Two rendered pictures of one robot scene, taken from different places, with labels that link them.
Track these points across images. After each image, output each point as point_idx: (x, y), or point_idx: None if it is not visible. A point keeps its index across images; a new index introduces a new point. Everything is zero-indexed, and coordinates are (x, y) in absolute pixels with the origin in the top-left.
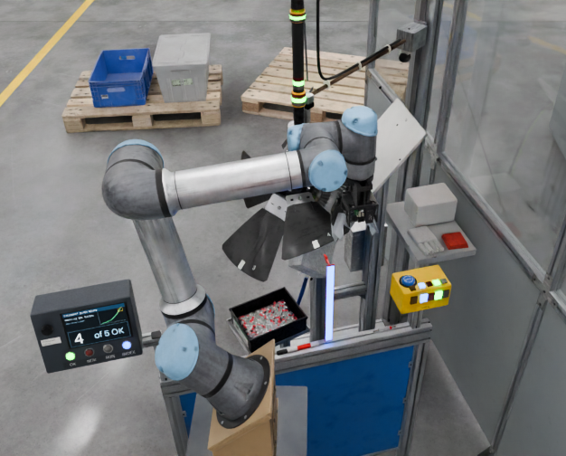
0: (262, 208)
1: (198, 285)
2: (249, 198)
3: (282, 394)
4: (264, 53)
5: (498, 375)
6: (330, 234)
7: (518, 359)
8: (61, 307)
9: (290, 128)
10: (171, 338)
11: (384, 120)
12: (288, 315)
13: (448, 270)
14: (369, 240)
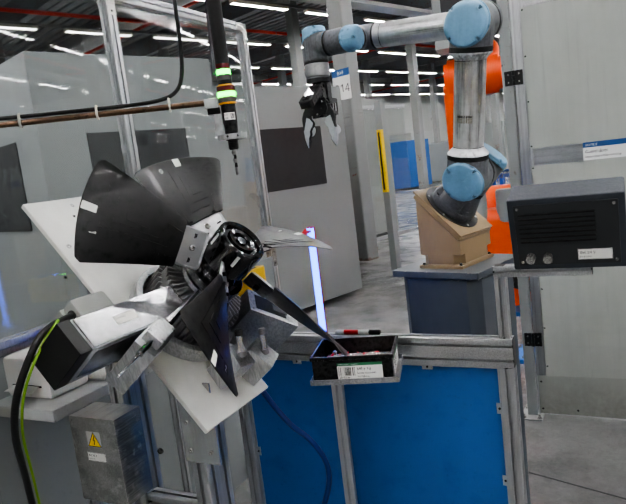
0: (275, 287)
1: (450, 150)
2: (230, 373)
3: (413, 269)
4: None
5: (162, 448)
6: (279, 230)
7: (169, 390)
8: (586, 180)
9: (356, 24)
10: (489, 149)
11: (56, 228)
12: (332, 355)
13: (46, 486)
14: (139, 399)
